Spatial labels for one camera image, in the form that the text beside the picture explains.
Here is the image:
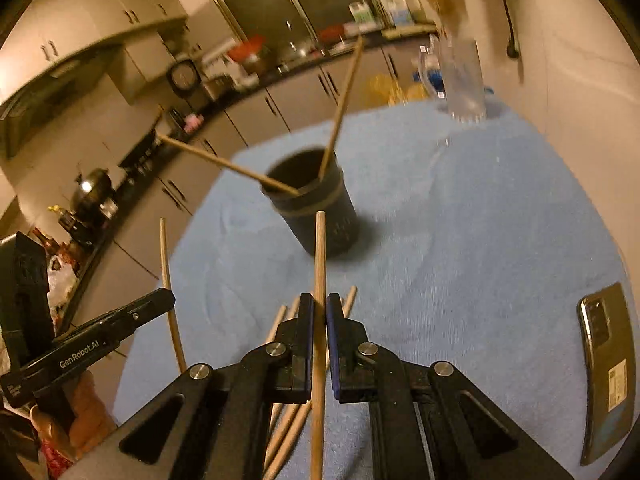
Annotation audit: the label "beige upper cabinets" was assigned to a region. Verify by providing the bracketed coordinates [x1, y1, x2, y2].
[0, 0, 188, 106]

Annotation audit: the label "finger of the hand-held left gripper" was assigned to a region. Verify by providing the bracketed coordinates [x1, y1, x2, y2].
[106, 287, 177, 347]

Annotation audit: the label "frosted glass window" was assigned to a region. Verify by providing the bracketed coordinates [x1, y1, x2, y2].
[192, 0, 386, 56]

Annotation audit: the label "blue towel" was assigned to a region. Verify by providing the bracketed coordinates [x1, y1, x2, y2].
[112, 100, 638, 480]

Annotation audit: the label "range hood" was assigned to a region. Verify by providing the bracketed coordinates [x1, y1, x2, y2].
[0, 45, 126, 161]

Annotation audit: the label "beige base cabinets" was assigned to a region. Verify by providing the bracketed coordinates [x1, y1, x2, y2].
[65, 30, 441, 401]

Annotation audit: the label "white plastic bag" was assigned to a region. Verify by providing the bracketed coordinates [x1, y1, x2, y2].
[47, 255, 81, 301]

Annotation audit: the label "clear glass mug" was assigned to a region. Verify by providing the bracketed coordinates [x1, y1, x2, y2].
[417, 35, 488, 123]

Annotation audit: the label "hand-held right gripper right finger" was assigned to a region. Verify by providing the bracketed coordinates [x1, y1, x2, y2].
[326, 293, 576, 480]

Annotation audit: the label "black wok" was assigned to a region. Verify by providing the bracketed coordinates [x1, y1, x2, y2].
[119, 110, 166, 173]

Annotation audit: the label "blue label detergent bottle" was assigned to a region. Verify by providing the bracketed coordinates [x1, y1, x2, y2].
[387, 0, 413, 26]

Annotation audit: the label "dark grey chopstick holder cup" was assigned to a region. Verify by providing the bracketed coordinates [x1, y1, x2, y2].
[261, 147, 360, 261]

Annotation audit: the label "large red basin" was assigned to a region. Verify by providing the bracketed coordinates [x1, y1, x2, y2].
[227, 35, 268, 61]

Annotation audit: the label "person's left hand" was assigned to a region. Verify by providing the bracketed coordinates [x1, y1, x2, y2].
[29, 372, 118, 463]

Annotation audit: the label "green label detergent bottle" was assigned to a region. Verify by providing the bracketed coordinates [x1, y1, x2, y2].
[348, 1, 376, 26]

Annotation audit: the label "grey smartphone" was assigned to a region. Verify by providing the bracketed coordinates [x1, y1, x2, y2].
[576, 282, 640, 467]

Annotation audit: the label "silver lidded pot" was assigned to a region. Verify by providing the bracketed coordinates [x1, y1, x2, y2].
[70, 167, 112, 221]

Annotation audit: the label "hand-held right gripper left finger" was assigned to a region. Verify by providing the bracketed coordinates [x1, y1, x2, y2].
[62, 292, 316, 480]

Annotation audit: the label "rice cooker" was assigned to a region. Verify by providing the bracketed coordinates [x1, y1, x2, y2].
[166, 59, 205, 100]

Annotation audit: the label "blue package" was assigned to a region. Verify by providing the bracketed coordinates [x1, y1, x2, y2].
[414, 67, 446, 88]

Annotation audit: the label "black power cable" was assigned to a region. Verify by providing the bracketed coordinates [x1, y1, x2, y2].
[487, 0, 523, 58]

